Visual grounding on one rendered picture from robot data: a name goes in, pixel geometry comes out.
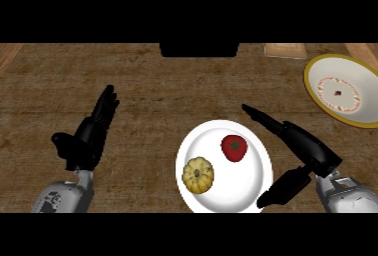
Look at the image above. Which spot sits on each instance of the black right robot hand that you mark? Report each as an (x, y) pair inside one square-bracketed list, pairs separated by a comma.
[(304, 143)]

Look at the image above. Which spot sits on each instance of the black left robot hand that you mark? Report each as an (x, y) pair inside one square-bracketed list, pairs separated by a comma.
[(90, 133)]

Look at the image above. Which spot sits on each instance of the white oval plate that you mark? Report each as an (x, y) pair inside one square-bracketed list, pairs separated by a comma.
[(245, 186)]

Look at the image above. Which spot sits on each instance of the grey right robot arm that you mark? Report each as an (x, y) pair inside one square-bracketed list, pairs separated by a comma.
[(347, 196)]

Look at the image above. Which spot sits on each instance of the tan flat box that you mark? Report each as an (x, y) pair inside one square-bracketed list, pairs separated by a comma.
[(285, 50)]

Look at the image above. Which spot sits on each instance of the white bowl with yellow rim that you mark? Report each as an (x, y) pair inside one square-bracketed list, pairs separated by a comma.
[(344, 90)]

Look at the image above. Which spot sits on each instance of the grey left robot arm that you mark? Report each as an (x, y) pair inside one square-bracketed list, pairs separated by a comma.
[(64, 195)]

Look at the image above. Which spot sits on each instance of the yellow ribbed squash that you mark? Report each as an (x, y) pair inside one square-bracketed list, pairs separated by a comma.
[(198, 175)]

